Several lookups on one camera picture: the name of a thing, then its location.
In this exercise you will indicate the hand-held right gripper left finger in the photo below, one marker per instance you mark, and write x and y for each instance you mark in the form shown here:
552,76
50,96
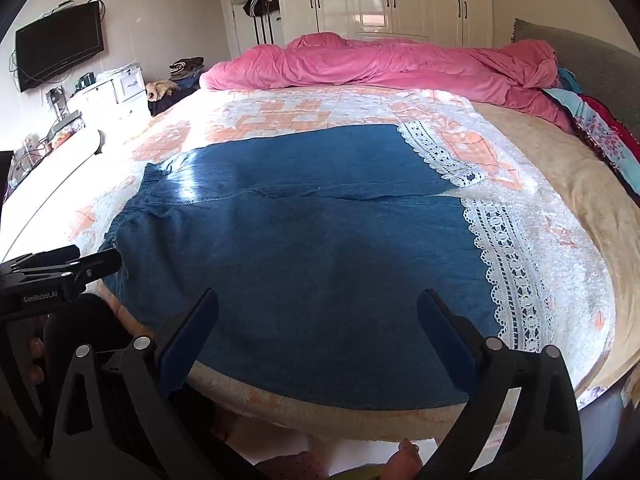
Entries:
192,345

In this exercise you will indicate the grey bed base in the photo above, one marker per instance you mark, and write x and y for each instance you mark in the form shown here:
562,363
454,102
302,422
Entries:
610,435

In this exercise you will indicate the person's left hand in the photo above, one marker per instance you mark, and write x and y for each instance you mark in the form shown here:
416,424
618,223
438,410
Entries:
36,360

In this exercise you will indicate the floral patterned cloth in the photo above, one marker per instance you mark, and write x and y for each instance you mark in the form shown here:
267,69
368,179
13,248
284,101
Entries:
600,130

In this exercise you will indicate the white glossy wardrobe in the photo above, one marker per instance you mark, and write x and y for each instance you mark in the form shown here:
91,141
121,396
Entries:
400,0

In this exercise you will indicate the grey padded headboard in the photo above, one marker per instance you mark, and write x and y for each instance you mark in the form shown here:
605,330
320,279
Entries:
600,60

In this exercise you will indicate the pink duvet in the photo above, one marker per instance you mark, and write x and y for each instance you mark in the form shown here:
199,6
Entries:
360,62

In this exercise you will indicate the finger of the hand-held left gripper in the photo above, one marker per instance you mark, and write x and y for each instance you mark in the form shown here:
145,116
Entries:
100,264
50,256

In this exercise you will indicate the person's foot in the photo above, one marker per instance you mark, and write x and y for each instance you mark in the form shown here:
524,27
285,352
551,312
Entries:
406,456

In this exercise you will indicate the white door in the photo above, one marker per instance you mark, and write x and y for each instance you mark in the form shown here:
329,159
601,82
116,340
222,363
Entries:
232,30

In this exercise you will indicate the orange white patterned bedcover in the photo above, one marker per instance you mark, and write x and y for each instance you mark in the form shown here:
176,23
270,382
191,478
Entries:
300,110

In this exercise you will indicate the white drawer cabinet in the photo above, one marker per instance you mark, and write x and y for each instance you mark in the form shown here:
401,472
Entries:
115,92

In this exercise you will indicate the blue denim pants lace hem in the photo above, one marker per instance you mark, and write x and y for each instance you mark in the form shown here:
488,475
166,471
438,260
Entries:
300,260

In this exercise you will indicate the folded dark clothes stack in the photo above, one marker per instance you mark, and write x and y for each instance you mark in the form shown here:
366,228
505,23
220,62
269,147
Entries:
186,66

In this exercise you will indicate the beige plush toy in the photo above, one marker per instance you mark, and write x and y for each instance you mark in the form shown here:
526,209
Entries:
161,90

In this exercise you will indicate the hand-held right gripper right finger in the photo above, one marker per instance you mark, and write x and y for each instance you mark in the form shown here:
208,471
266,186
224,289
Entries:
447,345

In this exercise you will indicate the black flat television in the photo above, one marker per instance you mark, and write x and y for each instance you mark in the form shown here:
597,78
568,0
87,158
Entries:
57,42

